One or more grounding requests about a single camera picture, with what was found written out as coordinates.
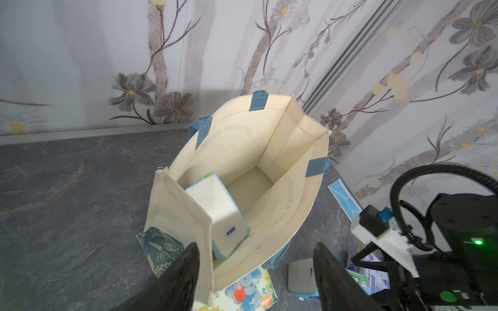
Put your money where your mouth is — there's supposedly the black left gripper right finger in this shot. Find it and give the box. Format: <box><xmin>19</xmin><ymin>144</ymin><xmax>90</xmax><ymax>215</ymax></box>
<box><xmin>313</xmin><ymin>242</ymin><xmax>382</xmax><ymax>311</ymax></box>

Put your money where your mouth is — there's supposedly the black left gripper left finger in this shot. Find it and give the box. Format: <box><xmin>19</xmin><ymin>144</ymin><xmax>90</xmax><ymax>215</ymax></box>
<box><xmin>115</xmin><ymin>242</ymin><xmax>200</xmax><ymax>311</ymax></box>

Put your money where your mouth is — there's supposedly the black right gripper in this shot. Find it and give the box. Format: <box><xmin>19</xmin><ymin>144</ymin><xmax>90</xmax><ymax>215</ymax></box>
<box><xmin>349</xmin><ymin>242</ymin><xmax>460</xmax><ymax>311</ymax></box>

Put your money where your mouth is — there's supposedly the purple tissue pack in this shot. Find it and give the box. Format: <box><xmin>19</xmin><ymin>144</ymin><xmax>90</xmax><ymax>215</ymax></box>
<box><xmin>346</xmin><ymin>246</ymin><xmax>390</xmax><ymax>295</ymax></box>

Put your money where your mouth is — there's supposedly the white blue tissue pack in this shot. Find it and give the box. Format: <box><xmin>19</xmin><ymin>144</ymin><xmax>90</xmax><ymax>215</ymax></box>
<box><xmin>185</xmin><ymin>172</ymin><xmax>251</xmax><ymax>260</ymax></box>

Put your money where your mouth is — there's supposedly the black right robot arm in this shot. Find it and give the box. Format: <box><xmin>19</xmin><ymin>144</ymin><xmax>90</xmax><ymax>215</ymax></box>
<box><xmin>351</xmin><ymin>163</ymin><xmax>497</xmax><ymax>310</ymax></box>

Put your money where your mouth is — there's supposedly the elephant tissue pack by bag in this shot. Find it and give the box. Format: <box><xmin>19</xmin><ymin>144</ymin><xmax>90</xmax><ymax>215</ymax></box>
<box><xmin>192</xmin><ymin>268</ymin><xmax>279</xmax><ymax>311</ymax></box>

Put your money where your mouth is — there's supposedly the cream canvas tote bag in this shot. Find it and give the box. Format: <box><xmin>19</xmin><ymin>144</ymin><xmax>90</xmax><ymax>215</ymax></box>
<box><xmin>145</xmin><ymin>91</ymin><xmax>330</xmax><ymax>305</ymax></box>

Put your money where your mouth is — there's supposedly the blue face mask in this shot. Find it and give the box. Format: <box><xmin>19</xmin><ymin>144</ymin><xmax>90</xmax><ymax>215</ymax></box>
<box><xmin>328</xmin><ymin>178</ymin><xmax>363</xmax><ymax>222</ymax></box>

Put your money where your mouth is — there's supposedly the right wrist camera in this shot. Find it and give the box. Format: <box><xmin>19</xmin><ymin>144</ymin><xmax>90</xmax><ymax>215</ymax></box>
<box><xmin>350</xmin><ymin>205</ymin><xmax>420</xmax><ymax>278</ymax></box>

